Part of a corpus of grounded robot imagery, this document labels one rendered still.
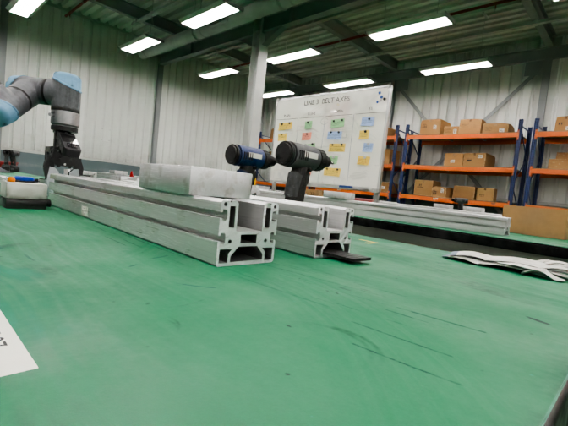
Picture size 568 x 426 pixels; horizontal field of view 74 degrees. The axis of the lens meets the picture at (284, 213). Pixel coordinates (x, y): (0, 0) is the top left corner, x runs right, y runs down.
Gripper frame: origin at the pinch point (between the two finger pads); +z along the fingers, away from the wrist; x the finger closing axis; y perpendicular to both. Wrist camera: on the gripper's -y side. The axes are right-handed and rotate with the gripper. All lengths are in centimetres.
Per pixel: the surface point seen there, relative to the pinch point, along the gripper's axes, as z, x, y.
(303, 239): 0, -14, -84
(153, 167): -10, 5, -69
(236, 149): -18, -31, -41
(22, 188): -2.5, 14.0, -22.6
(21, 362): 2, 28, -102
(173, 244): 1, 5, -76
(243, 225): -3, -2, -82
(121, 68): -328, -424, 1094
